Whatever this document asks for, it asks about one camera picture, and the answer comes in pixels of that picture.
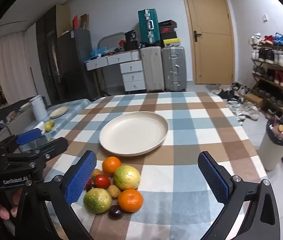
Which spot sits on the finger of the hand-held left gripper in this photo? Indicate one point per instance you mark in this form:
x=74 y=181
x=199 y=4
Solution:
x=51 y=146
x=29 y=136

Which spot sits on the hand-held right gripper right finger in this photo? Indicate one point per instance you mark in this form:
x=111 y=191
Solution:
x=212 y=177

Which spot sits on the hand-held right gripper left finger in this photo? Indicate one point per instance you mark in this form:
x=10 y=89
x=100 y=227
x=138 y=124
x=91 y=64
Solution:
x=81 y=177

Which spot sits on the red tomato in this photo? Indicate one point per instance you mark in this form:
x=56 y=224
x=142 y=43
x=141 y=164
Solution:
x=102 y=181
x=89 y=182

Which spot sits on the dark purple passion fruit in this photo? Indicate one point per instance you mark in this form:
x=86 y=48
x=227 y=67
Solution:
x=90 y=188
x=116 y=212

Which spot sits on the small brown round fruit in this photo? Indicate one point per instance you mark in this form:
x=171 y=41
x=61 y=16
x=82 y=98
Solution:
x=96 y=173
x=114 y=191

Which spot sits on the green yellow guava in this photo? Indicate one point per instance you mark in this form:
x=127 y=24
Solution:
x=127 y=177
x=97 y=200

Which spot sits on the orange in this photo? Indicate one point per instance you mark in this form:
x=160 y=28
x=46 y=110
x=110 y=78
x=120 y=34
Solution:
x=112 y=165
x=130 y=200

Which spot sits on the large cream plate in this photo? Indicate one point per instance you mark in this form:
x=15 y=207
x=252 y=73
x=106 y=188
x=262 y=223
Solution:
x=134 y=132

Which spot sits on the person's left hand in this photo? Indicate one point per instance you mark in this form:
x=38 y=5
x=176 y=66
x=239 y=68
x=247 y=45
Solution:
x=4 y=208

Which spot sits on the small white device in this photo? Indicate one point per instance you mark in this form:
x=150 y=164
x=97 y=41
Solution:
x=40 y=125

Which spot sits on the yellow green lemon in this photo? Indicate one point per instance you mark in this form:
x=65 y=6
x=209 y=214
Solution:
x=47 y=127
x=52 y=123

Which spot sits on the white cylinder container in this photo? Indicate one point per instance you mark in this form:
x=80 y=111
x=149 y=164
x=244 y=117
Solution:
x=38 y=108

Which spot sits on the small beige plate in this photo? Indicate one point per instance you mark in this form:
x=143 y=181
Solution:
x=59 y=111

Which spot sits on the brown blue checked tablecloth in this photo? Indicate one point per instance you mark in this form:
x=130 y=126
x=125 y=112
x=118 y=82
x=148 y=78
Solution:
x=181 y=135

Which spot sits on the white trash bin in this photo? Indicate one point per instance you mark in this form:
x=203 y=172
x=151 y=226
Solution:
x=271 y=152

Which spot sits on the pile of shoes on floor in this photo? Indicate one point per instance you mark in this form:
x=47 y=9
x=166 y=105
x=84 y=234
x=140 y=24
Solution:
x=246 y=110

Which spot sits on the white curtain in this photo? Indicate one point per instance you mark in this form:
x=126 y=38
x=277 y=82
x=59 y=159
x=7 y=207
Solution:
x=9 y=62

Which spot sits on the dark wooden wardrobe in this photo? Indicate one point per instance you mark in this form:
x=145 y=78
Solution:
x=47 y=55

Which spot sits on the dark grey fridge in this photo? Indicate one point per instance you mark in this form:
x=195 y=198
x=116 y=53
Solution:
x=74 y=62

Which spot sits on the cardboard box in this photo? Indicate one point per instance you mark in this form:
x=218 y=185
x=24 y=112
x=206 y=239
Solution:
x=253 y=100

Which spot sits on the blue plastic bag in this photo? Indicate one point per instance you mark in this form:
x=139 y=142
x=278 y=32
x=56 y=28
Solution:
x=97 y=52

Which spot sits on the white desk with drawers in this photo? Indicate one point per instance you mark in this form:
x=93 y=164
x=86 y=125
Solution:
x=131 y=75

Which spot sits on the silver suitcase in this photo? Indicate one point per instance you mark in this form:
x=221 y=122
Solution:
x=174 y=67

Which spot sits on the tan cardboard sheet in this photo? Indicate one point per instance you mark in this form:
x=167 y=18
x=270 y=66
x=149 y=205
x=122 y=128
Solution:
x=63 y=20

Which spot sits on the bent grey metal pipe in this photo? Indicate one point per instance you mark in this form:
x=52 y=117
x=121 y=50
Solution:
x=106 y=37

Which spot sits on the wooden door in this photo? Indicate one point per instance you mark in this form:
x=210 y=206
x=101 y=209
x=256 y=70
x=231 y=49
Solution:
x=206 y=55

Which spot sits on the beige suitcase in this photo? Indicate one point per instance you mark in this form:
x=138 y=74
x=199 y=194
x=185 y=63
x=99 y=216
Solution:
x=152 y=67

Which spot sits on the red cap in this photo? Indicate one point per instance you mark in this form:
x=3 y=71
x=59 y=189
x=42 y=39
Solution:
x=122 y=41

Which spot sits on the rows of shoes on rack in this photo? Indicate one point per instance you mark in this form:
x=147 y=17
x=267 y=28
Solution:
x=269 y=55

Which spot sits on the small black box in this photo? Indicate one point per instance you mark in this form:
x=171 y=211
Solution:
x=131 y=36

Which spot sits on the yellow black shoe box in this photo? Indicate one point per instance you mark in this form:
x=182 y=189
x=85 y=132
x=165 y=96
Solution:
x=171 y=42

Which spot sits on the black shoe box red logo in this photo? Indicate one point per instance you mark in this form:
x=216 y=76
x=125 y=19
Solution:
x=167 y=32

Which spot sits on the teal suitcase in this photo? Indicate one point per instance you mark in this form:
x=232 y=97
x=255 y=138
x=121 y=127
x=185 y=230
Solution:
x=147 y=27

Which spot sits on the flat black shoe box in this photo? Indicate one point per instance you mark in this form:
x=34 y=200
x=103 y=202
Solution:
x=167 y=24

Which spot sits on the white light switch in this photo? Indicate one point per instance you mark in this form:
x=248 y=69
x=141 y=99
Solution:
x=265 y=17

